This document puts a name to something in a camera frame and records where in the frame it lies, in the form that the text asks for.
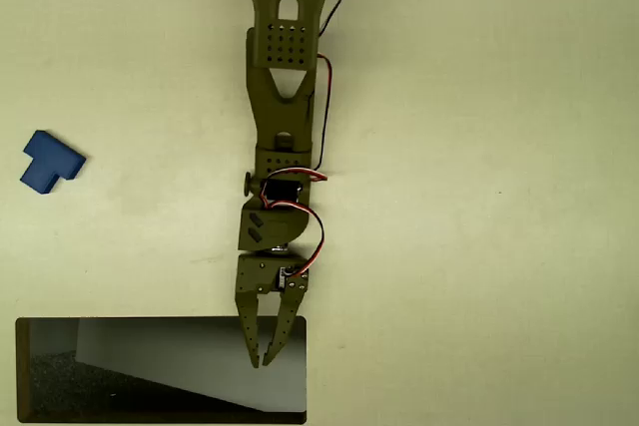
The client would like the blue T-shaped block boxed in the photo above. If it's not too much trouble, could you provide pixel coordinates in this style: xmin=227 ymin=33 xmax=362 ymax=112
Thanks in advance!
xmin=19 ymin=130 xmax=87 ymax=197

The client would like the rectangular bin opening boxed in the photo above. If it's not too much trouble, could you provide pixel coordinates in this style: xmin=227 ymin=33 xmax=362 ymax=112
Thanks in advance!
xmin=14 ymin=315 xmax=309 ymax=425

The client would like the red white black gripper cable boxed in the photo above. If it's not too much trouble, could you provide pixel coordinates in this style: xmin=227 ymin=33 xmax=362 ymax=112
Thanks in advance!
xmin=268 ymin=201 xmax=326 ymax=279

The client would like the short red white wrist cable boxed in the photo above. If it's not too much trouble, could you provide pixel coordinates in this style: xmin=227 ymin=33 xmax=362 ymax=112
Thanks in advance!
xmin=263 ymin=168 xmax=329 ymax=209

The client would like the looped red black forearm cable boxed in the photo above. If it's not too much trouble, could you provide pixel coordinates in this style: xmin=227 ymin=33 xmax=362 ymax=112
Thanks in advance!
xmin=312 ymin=53 xmax=333 ymax=171

